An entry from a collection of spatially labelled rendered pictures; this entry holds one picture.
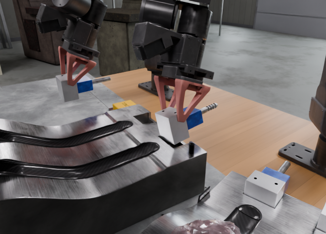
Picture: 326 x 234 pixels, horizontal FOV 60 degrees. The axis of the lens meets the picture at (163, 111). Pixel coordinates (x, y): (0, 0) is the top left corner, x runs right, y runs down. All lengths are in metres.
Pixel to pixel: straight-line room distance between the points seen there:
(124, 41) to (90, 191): 3.03
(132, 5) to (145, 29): 3.44
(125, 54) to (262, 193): 3.07
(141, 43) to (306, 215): 0.36
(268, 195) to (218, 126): 0.37
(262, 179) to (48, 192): 0.32
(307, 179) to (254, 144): 0.15
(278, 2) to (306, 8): 0.75
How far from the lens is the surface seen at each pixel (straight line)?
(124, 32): 3.38
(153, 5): 0.53
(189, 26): 0.51
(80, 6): 0.66
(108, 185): 0.45
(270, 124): 0.86
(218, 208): 0.46
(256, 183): 0.47
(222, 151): 0.69
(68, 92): 0.72
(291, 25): 7.92
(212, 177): 0.60
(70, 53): 0.67
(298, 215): 0.48
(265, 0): 8.29
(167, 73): 0.51
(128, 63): 3.44
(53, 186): 0.44
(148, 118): 0.66
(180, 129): 0.52
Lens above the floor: 1.16
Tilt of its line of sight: 25 degrees down
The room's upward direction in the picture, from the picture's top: straight up
